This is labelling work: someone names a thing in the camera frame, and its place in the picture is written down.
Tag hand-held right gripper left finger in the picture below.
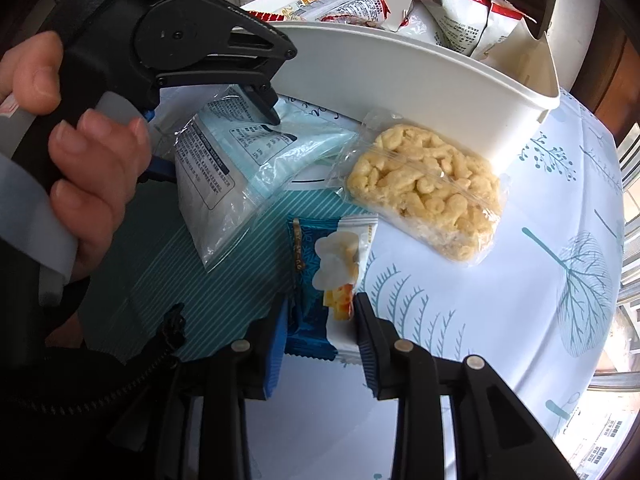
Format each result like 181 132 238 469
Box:
160 292 291 480

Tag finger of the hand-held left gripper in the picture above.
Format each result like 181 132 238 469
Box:
150 0 299 127
148 156 177 184

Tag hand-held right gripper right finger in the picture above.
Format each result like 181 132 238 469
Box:
352 291 581 480

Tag pale blue snack packet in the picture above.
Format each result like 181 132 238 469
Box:
172 85 358 273

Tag blue rice cracker packet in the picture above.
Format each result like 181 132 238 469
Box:
285 212 380 366

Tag white plastic bin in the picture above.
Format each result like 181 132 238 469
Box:
240 0 561 173

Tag person's left hand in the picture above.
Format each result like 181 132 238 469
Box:
0 30 153 282

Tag red cookie packet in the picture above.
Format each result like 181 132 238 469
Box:
247 9 288 25

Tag light blue orange snack packet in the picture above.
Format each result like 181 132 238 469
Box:
280 0 393 31

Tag blue tree print tablecloth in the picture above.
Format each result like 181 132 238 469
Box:
85 85 626 480

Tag clear puffed corn snack pack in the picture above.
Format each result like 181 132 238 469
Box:
332 109 511 267

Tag person's black jacket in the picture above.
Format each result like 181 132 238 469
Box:
0 280 201 480

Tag white red-edged snack packet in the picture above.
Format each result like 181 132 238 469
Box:
470 0 538 63
417 0 493 56

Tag metal window grille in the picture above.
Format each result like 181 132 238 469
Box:
590 125 640 396

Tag wooden window frame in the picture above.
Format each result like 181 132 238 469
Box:
570 30 640 136

